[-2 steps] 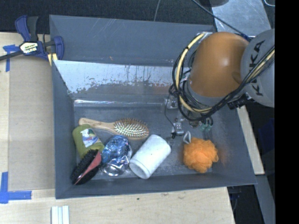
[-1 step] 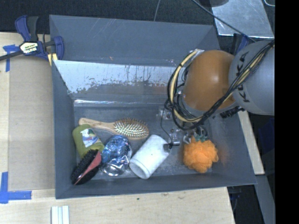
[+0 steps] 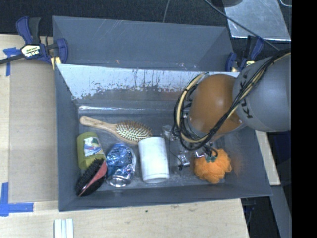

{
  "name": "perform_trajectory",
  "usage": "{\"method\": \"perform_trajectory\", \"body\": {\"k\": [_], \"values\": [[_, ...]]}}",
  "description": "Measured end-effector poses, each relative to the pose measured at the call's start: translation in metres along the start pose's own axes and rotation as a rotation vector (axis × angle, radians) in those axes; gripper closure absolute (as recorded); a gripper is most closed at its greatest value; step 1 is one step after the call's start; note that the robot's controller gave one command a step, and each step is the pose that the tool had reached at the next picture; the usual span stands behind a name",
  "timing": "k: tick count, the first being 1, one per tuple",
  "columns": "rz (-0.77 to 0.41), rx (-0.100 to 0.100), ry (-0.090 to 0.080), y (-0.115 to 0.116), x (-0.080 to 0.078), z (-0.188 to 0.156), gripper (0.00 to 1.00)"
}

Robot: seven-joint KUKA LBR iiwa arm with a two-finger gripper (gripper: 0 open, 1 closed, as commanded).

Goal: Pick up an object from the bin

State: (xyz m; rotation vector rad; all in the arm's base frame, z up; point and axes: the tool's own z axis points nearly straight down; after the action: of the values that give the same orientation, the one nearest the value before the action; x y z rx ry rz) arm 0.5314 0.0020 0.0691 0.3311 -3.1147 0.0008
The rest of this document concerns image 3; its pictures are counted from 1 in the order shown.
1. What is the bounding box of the orange bath pouf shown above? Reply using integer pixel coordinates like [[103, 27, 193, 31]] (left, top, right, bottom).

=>
[[193, 147, 233, 185]]

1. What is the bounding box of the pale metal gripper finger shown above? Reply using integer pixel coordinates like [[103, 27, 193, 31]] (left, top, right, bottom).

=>
[[162, 124, 179, 141], [176, 151, 191, 171]]

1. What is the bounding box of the grey metal bin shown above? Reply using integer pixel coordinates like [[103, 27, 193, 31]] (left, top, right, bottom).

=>
[[51, 15, 273, 212]]

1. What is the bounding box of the green cup with label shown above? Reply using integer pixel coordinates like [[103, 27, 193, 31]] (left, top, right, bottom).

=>
[[76, 131, 106, 170]]

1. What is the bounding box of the crushed blue metal can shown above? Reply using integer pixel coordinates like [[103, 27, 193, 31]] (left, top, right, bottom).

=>
[[106, 142, 137, 188]]

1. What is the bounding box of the wooden hairbrush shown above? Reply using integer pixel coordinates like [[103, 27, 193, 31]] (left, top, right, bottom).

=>
[[79, 115, 154, 145]]

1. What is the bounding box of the pale flat board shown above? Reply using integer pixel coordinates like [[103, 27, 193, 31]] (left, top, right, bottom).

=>
[[8, 59, 59, 204]]

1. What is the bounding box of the white plastic cup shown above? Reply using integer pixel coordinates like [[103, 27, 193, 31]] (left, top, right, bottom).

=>
[[138, 136, 171, 184]]

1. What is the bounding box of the black and red brush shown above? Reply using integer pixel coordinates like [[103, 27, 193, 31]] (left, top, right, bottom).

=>
[[74, 157, 109, 197]]

